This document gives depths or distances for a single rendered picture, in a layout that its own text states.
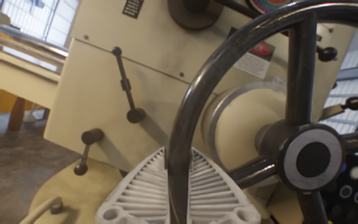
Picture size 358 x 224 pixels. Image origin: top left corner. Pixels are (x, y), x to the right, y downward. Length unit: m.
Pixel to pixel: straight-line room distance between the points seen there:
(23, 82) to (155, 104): 0.78
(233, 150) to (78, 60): 0.45
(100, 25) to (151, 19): 0.14
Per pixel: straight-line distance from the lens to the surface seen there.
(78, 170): 0.46
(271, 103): 0.31
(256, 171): 0.21
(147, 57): 0.39
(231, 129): 0.28
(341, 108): 0.60
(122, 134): 0.42
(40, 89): 0.95
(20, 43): 1.14
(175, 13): 0.41
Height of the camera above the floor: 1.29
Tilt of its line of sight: 5 degrees down
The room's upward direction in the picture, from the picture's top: 22 degrees clockwise
